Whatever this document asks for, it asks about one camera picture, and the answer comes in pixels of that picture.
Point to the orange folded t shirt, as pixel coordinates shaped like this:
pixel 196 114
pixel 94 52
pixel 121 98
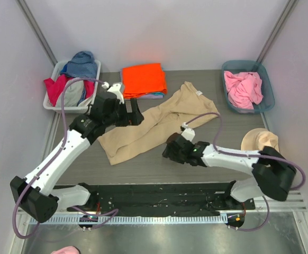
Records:
pixel 142 79

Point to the white slotted cable duct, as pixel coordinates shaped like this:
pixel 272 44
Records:
pixel 76 218

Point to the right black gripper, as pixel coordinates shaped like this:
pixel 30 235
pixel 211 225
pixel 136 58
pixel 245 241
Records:
pixel 173 149

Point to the beige t shirt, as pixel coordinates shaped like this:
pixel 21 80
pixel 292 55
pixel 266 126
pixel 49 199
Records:
pixel 160 122

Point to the pink object bottom edge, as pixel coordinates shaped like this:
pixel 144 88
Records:
pixel 67 250

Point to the blue patterned garment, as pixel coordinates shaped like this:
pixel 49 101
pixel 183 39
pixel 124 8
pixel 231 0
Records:
pixel 82 65

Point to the aluminium corner post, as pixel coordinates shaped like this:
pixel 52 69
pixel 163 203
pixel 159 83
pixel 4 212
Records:
pixel 281 21
pixel 22 4

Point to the left aluminium corner post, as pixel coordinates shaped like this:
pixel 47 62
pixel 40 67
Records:
pixel 22 4

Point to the pink crumpled t shirt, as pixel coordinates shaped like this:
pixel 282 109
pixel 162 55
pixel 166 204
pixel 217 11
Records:
pixel 243 89

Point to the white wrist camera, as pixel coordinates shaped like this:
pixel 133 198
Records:
pixel 115 88
pixel 187 132

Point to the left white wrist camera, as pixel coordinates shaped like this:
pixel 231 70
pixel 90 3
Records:
pixel 115 88

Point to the aluminium rail frame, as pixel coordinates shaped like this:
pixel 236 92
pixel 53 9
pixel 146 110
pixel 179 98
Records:
pixel 294 201

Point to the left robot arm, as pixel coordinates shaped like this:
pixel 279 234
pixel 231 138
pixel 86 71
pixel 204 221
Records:
pixel 35 193

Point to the magenta garment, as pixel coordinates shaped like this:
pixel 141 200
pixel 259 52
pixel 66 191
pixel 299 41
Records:
pixel 55 89

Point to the beige bucket hat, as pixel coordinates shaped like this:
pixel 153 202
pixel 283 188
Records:
pixel 257 139

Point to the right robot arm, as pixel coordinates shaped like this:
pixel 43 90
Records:
pixel 270 173

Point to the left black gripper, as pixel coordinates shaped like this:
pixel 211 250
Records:
pixel 129 113

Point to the teal plastic basin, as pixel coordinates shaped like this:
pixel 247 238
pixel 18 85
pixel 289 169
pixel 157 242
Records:
pixel 237 66

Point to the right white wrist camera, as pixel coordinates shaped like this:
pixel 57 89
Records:
pixel 187 132

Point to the right aluminium corner post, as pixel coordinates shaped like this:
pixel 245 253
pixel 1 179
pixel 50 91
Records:
pixel 281 21

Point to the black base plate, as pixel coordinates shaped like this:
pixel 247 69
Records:
pixel 157 188

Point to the grey garment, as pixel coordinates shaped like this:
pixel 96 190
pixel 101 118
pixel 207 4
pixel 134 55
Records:
pixel 73 94

